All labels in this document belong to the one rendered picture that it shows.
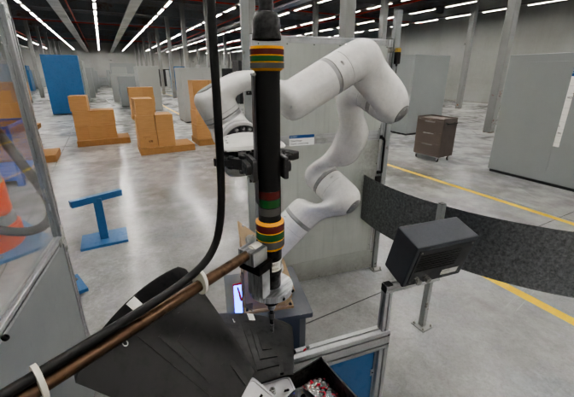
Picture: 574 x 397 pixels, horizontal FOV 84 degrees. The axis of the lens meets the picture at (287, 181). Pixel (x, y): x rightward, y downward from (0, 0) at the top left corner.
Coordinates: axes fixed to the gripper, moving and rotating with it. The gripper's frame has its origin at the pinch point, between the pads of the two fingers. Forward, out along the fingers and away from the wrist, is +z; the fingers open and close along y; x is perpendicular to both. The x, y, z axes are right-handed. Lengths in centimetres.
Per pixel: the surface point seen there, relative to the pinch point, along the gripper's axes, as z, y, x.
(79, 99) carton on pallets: -888, 220, -45
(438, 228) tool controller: -35, -71, -38
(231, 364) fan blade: 2.2, 7.4, -31.5
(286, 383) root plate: -1.6, -3.4, -44.5
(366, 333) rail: -37, -47, -78
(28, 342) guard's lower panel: -76, 70, -80
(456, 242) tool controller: -29, -73, -41
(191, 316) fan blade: -3.2, 12.5, -25.1
